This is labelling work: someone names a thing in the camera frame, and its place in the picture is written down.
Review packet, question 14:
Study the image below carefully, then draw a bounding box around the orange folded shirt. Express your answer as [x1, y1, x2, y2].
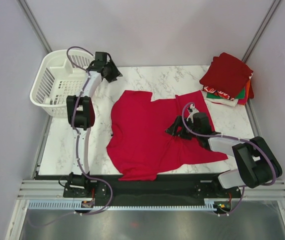
[237, 80, 255, 106]

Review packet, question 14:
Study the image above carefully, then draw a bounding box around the green folded shirt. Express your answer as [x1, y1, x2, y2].
[205, 87, 249, 101]

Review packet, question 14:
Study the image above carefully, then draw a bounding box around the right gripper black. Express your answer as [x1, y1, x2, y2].
[164, 115, 200, 141]

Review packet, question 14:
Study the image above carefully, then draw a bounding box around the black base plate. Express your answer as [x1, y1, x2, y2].
[63, 173, 241, 206]

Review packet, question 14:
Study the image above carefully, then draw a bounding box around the aluminium frame rail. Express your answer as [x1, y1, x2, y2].
[17, 180, 64, 200]

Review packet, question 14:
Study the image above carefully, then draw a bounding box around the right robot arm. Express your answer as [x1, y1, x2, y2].
[165, 112, 283, 197]

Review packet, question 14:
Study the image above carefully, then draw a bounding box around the dark red folded shirt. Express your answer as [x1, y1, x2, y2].
[199, 52, 254, 98]

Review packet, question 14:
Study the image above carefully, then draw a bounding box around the red patterned folded shirt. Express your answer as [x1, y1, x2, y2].
[202, 86, 235, 101]

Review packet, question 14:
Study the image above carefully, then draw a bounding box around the slotted cable duct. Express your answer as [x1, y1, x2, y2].
[27, 199, 226, 211]

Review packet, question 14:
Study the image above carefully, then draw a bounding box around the white folded shirt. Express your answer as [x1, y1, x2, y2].
[205, 97, 238, 107]

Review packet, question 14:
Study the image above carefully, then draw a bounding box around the crimson red t shirt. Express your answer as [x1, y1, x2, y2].
[106, 90, 228, 181]

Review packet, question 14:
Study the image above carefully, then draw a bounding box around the white plastic laundry basket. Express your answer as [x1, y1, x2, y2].
[29, 49, 95, 118]

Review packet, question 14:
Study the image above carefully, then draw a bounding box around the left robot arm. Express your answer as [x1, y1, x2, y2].
[66, 47, 122, 174]

